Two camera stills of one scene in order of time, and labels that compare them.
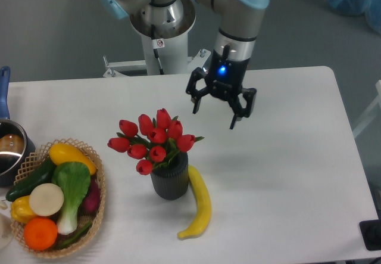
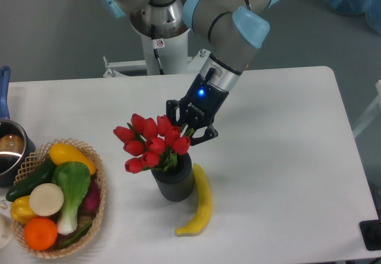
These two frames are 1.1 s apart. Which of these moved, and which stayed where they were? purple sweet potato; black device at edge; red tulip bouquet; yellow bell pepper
Moved: red tulip bouquet
Stayed: yellow bell pepper; black device at edge; purple sweet potato
